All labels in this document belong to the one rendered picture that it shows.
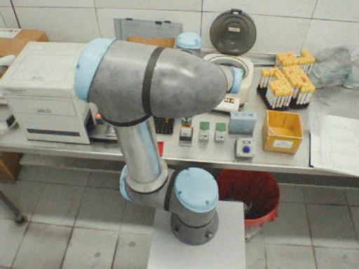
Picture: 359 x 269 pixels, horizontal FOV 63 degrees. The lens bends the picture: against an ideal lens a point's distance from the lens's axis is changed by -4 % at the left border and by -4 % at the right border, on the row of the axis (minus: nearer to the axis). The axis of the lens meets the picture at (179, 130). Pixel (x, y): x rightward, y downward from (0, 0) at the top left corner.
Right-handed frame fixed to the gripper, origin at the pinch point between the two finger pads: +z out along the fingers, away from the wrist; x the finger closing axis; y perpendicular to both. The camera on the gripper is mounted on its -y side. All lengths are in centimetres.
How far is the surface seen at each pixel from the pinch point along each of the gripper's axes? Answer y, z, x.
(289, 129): 9.0, 9.5, -43.1
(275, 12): 58, -17, -36
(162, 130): 1.5, 8.5, 9.9
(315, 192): 33, 98, -88
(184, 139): -2.2, 8.2, 0.6
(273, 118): 9.4, 4.5, -35.1
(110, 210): 6, 98, 49
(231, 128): 3.8, 6.3, -18.1
